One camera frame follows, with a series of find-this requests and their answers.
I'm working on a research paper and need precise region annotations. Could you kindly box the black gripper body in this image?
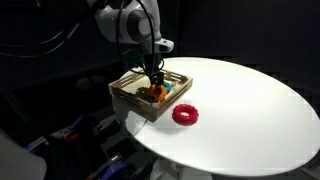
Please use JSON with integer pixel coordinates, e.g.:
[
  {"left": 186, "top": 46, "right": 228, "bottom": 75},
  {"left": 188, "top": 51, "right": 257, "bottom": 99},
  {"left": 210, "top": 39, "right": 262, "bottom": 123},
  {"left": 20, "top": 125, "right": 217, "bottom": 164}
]
[{"left": 143, "top": 53, "right": 162, "bottom": 74}]

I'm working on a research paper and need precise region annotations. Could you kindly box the orange ring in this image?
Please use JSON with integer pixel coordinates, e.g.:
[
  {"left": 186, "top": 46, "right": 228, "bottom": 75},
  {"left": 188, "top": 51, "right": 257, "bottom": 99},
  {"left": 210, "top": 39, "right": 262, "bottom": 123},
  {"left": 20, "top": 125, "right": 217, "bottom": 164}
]
[{"left": 144, "top": 83, "right": 168, "bottom": 103}]

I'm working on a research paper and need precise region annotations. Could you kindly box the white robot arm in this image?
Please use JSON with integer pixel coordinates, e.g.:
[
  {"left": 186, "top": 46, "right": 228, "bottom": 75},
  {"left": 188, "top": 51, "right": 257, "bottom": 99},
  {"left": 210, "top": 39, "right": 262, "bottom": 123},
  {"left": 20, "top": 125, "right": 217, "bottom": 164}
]
[{"left": 86, "top": 0, "right": 174, "bottom": 87}]

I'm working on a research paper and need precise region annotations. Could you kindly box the wooden slatted tray box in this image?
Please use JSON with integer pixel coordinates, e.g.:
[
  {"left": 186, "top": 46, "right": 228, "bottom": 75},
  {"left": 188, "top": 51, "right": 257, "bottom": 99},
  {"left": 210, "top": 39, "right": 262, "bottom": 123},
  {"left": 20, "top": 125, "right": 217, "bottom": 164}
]
[{"left": 109, "top": 70, "right": 193, "bottom": 121}]

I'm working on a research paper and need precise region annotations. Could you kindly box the blue ring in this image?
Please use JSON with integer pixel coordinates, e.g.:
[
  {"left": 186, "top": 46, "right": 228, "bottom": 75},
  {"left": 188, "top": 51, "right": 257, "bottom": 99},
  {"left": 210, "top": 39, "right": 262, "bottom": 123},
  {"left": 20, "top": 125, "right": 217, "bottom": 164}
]
[{"left": 162, "top": 81, "right": 174, "bottom": 93}]

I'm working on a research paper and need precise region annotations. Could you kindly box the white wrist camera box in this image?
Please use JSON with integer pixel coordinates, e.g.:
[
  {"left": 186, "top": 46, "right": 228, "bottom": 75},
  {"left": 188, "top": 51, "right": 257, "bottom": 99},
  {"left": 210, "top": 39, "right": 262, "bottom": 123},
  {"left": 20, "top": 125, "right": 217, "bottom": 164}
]
[{"left": 155, "top": 38, "right": 174, "bottom": 53}]

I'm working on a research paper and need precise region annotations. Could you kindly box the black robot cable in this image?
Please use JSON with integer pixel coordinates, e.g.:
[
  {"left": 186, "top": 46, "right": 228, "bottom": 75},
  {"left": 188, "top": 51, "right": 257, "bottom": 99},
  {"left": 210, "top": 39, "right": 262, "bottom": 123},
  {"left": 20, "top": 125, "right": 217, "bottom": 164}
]
[{"left": 114, "top": 0, "right": 158, "bottom": 81}]

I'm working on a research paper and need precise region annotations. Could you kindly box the red ring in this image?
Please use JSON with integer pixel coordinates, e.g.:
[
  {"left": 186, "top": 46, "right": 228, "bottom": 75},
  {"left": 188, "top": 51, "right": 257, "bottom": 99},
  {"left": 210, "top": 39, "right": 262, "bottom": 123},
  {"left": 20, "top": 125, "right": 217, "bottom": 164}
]
[{"left": 171, "top": 103, "right": 200, "bottom": 127}]

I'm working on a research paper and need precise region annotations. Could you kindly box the white table pedestal base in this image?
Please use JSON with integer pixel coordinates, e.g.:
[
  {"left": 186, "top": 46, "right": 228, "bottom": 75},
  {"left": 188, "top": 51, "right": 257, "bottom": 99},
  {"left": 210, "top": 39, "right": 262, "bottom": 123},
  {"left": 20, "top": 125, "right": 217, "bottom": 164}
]
[{"left": 149, "top": 158, "right": 214, "bottom": 180}]

